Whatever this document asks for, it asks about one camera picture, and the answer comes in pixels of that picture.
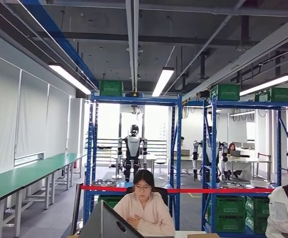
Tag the red topped metal barrier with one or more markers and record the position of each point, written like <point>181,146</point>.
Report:
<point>263,154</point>

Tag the blue steel shelf rack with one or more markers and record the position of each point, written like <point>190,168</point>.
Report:
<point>176,148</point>
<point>213,148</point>

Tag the green topped workbench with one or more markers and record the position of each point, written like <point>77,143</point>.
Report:
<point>14,179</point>
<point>66,158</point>

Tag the black yellow hoist trolley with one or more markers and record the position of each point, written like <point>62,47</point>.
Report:
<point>134,94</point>

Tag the green plastic crate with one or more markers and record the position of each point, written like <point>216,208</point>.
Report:
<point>230,205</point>
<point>257,205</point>
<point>109,201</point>
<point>110,88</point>
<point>261,97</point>
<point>282,95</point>
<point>224,93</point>
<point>255,224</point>
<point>230,224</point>

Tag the grey ceiling rail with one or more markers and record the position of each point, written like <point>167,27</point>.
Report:
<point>131,42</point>
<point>245,56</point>

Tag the grey laptop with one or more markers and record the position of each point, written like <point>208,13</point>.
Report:
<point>185,152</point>
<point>235,153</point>

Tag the grey window railing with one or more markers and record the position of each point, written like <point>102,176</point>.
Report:
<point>156,148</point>

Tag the blue ceiling beam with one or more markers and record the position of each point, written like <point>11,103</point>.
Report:
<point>59,42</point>

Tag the person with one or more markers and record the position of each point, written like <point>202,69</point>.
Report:
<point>144,213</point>
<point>280,213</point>
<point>231,148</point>
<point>182,143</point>

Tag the white roller blind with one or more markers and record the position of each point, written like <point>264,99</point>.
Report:
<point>32,115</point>
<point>58,121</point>
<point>2,115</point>

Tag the long ceiling lamp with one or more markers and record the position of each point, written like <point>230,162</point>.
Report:
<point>268,84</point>
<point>69,78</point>
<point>242,113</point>
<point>162,82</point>

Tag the round stool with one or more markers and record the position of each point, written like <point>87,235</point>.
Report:
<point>160,166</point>

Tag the red barrier tape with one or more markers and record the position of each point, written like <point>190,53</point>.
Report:
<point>196,190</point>

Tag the white office desk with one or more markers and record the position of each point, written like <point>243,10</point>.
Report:
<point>248,161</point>

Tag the metal barrier post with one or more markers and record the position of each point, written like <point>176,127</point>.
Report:
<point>76,210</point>

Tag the long black car trim part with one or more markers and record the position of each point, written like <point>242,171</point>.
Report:
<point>101,223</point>

